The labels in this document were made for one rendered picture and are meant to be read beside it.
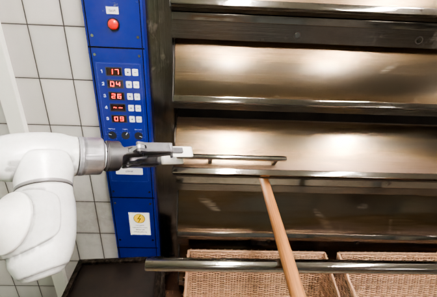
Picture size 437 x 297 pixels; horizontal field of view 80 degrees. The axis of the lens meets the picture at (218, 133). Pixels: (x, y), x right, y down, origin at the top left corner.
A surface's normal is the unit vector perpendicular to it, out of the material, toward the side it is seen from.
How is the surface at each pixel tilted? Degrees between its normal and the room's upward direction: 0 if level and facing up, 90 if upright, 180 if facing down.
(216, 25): 90
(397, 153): 45
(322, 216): 70
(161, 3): 90
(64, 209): 59
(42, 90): 90
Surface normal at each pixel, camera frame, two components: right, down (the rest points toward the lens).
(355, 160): 0.04, -0.38
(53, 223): 0.86, -0.37
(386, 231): 0.04, 0.05
